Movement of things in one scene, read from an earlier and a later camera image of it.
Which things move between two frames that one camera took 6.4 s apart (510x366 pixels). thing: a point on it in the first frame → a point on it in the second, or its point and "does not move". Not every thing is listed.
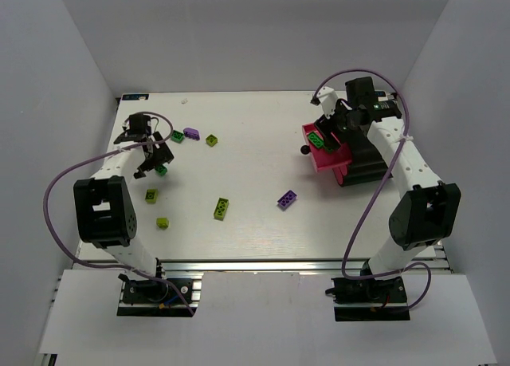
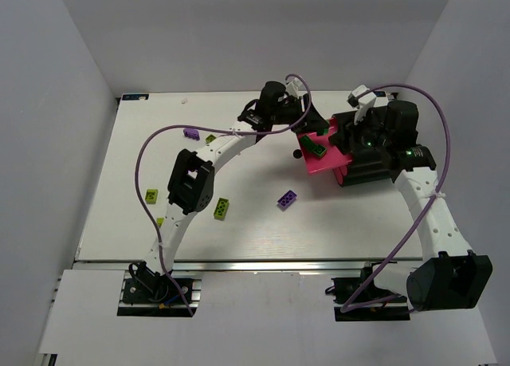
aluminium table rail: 428,265 does not move
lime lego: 151,195 does not move
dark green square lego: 161,170 → 320,151
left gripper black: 158,155 → 301,110
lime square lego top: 211,139 does not move
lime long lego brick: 221,209 does not move
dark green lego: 318,142 → 308,144
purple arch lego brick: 191,133 does not move
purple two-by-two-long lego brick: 285,201 does not move
